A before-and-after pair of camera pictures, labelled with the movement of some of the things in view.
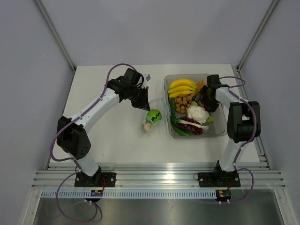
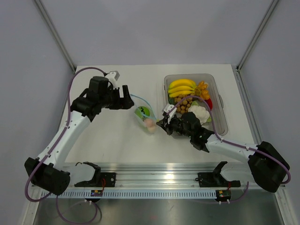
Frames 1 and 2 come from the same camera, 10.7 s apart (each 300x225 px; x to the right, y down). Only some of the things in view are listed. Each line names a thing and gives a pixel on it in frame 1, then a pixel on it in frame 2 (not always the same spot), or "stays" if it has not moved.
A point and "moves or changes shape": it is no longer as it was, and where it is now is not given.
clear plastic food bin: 186,118 stays
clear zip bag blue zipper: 158,112 moves or changes shape
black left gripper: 143,104 -> 125,102
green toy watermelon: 154,115 moves or changes shape
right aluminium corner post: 257,33 stays
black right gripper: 212,106 -> 165,123
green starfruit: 143,125 -> 138,112
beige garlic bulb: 148,126 -> 152,129
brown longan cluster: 183,101 stays
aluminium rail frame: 254,175 stays
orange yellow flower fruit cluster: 199,86 stays
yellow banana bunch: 181,87 stays
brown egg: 199,104 -> 149,122
